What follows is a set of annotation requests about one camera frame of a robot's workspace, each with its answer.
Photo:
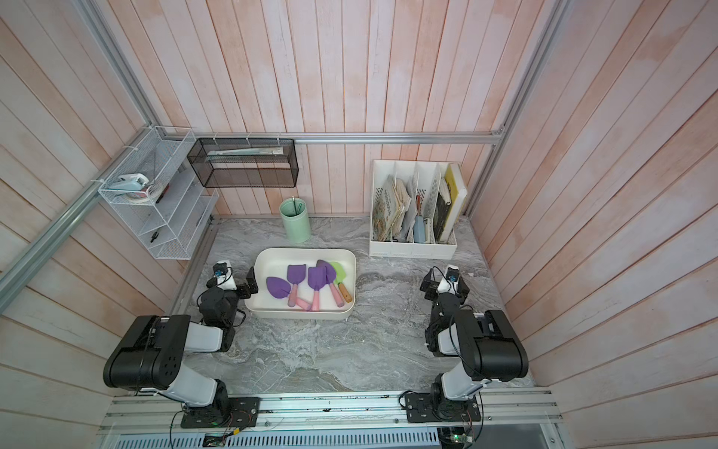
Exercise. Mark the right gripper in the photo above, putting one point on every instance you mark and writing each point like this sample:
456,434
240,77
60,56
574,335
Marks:
434,287

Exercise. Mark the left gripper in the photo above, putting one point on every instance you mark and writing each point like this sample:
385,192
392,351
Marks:
252,286

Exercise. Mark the white storage box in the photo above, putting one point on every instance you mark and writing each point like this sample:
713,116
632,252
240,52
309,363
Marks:
274,262

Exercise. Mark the purple pointed trowel pink handle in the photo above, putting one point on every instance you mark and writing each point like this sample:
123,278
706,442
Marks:
281,289

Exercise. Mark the purple square shovel pink handle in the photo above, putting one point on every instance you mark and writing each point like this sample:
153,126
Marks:
296,274

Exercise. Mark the purple pointed shovel pink handle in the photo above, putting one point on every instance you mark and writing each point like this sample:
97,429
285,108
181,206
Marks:
331,276

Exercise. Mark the green shovel wooden handle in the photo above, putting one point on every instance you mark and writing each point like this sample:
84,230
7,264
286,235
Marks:
340,277

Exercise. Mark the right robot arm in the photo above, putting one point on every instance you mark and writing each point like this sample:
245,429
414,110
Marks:
485,344

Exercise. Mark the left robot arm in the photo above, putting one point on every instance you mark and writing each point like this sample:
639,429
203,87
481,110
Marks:
148,359

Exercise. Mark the yellow book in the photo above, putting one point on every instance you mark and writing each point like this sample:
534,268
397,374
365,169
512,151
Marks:
451,197

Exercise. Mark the green cup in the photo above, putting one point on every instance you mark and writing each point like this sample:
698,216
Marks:
296,220

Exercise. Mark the white file organizer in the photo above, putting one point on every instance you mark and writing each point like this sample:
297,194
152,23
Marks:
417,185

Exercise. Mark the illustrated picture book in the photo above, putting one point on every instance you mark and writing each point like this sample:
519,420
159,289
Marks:
387,208

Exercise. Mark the black mesh basket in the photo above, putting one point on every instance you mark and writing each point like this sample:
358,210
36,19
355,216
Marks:
245,162

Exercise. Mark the tape dispenser on shelf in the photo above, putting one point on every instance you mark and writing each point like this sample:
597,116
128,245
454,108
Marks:
132,185

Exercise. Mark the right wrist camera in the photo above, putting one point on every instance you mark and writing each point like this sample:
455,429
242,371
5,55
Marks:
449,280

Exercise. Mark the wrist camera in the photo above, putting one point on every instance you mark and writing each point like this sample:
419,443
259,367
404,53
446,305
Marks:
224,275
449,280

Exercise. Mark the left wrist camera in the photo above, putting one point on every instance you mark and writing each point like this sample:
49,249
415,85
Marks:
224,275

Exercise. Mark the white wire shelf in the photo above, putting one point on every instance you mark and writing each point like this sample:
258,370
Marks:
171,221

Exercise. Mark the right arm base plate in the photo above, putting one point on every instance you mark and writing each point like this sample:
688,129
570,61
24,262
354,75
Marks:
434,408

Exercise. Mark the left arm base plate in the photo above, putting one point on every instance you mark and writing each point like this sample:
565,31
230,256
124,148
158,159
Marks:
241,412

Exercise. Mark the aluminium front rail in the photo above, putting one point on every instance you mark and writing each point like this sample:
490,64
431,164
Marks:
338,411

